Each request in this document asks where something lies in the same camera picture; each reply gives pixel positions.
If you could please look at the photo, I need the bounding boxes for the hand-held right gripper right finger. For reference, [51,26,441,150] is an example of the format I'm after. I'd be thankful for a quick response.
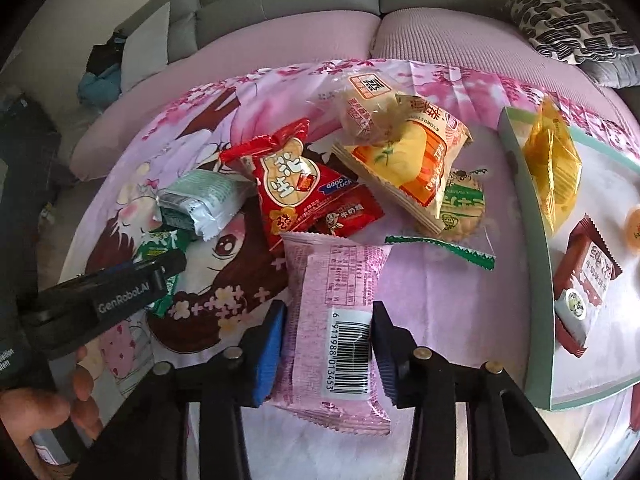
[370,301,581,480]

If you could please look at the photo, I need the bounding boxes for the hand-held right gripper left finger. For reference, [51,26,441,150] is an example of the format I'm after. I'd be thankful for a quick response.
[75,300,287,480]

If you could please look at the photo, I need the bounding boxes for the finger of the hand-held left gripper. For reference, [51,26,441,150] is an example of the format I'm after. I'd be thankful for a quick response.
[100,249,187,282]

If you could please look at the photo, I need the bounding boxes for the green snack packet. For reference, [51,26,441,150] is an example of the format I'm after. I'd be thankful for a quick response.
[134,227,193,318]

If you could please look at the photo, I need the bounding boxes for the pale teal snack packet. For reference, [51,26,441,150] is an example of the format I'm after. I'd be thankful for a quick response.
[156,170,256,241]

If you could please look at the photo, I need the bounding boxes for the pink snack packet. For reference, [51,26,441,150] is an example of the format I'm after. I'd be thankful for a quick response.
[272,232,393,436]

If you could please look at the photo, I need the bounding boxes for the small red candy packet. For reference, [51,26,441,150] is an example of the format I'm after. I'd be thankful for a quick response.
[307,195,386,238]

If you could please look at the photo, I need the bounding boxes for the large red snack packet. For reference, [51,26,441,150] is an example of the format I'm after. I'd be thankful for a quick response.
[219,119,361,253]

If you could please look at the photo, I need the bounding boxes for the round biscuit clear packet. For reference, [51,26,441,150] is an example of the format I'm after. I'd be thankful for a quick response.
[385,170,497,272]

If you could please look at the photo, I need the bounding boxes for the orange yellow cracker packet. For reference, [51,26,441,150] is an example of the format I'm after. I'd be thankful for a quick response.
[332,95,473,233]

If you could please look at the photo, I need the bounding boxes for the brown and white snack packet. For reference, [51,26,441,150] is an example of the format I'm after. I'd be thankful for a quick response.
[552,214,623,358]

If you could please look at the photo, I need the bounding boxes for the clear bun packet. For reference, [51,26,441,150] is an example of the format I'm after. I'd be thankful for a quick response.
[307,72,416,148]

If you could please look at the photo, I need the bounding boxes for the yellow snack packet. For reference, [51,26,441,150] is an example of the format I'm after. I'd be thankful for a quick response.
[520,97,586,238]

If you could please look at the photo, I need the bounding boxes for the orange jelly cup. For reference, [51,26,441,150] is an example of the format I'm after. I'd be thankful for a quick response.
[624,207,640,251]

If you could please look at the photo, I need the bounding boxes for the teal cardboard box lid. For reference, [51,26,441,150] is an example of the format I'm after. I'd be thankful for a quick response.
[497,105,640,413]

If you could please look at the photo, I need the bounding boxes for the person's left hand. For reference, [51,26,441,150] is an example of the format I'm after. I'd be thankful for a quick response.
[0,347,104,480]

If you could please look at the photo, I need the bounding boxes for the pink printed cartoon blanket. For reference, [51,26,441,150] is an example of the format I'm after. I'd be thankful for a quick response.
[70,57,640,480]

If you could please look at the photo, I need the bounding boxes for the blue cloth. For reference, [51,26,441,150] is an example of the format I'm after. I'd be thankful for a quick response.
[77,67,123,108]

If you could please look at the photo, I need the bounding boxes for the dark cloth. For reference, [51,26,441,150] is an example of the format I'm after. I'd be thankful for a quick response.
[85,32,128,78]

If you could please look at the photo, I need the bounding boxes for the pink ribbed sofa cover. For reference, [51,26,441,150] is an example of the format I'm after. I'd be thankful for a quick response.
[70,7,640,181]

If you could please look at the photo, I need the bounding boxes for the plain grey pillow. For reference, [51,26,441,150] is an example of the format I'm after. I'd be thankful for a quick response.
[580,55,640,90]

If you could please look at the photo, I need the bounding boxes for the black and white patterned pillow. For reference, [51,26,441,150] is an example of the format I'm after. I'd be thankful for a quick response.
[505,0,640,66]

